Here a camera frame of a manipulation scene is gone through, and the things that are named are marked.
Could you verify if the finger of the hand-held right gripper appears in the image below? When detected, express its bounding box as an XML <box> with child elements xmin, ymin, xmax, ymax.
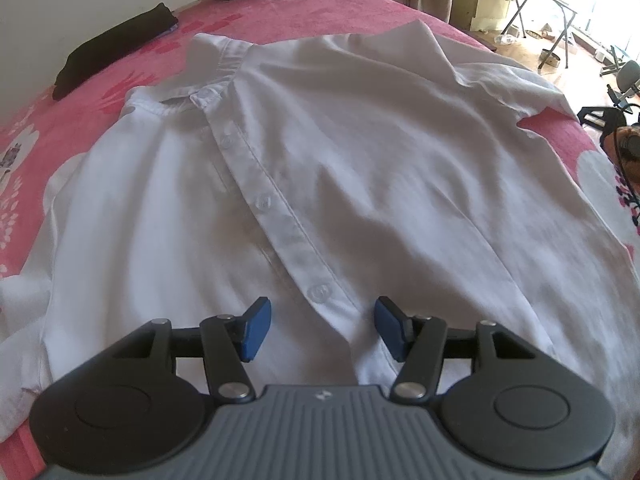
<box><xmin>577</xmin><ymin>105</ymin><xmax>630</xmax><ymax>133</ymax></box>

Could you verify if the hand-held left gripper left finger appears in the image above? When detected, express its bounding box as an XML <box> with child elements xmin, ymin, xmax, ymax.
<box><xmin>112</xmin><ymin>296</ymin><xmax>273</xmax><ymax>403</ymax></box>

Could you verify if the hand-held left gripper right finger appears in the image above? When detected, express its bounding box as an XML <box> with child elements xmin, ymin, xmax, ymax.
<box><xmin>375</xmin><ymin>296</ymin><xmax>538</xmax><ymax>403</ymax></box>

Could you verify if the black folded garment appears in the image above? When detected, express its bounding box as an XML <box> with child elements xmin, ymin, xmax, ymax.
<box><xmin>52</xmin><ymin>2</ymin><xmax>179</xmax><ymax>101</ymax></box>

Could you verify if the pink floral blanket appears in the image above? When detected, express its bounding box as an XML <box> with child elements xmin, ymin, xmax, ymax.
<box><xmin>0</xmin><ymin>0</ymin><xmax>640</xmax><ymax>461</ymax></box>

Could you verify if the white button shirt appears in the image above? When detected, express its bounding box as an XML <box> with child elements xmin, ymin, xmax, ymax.
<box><xmin>0</xmin><ymin>20</ymin><xmax>636</xmax><ymax>441</ymax></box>

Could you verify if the person's right hand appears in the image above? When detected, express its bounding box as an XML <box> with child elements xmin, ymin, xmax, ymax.
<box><xmin>607</xmin><ymin>127</ymin><xmax>640</xmax><ymax>182</ymax></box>

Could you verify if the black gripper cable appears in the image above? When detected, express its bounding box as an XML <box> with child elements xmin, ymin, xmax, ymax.
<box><xmin>611</xmin><ymin>130</ymin><xmax>640</xmax><ymax>201</ymax></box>

